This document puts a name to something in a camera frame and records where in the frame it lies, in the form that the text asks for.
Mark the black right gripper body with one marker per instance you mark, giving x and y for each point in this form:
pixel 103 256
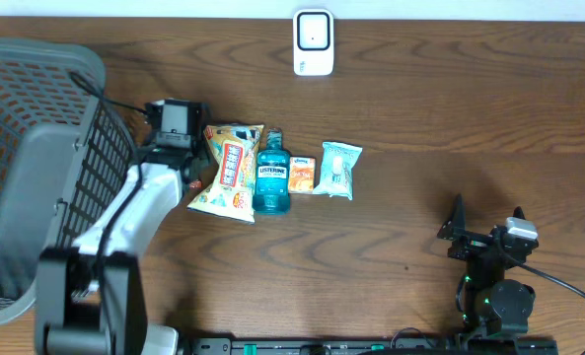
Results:
pixel 470 247

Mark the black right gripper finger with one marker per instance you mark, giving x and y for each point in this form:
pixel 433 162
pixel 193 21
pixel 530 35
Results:
pixel 518 213
pixel 455 226

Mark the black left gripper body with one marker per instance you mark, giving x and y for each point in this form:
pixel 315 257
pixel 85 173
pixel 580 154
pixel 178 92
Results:
pixel 191 145

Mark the yellow snack chip bag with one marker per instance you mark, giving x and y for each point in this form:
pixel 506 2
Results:
pixel 230 194

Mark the blue Listerine mouthwash bottle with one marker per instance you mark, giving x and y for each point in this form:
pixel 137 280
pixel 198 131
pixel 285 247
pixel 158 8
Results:
pixel 271 196

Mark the orange Kleenex tissue pack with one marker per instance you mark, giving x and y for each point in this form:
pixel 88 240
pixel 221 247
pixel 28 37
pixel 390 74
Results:
pixel 302 175

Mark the mint green wipes pack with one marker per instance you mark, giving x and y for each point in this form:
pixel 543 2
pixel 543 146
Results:
pixel 336 169

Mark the red brown snack bar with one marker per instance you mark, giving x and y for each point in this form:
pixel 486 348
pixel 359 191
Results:
pixel 195 185

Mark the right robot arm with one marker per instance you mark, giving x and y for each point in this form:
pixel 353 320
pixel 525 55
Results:
pixel 494 307

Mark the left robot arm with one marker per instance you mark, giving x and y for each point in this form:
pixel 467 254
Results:
pixel 90 296

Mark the white barcode scanner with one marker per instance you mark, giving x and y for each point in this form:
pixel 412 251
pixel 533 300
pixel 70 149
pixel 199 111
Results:
pixel 313 42

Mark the grey plastic shopping basket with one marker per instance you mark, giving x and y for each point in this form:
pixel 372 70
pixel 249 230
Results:
pixel 63 158

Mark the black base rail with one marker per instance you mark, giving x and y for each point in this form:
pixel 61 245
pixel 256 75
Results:
pixel 402 345

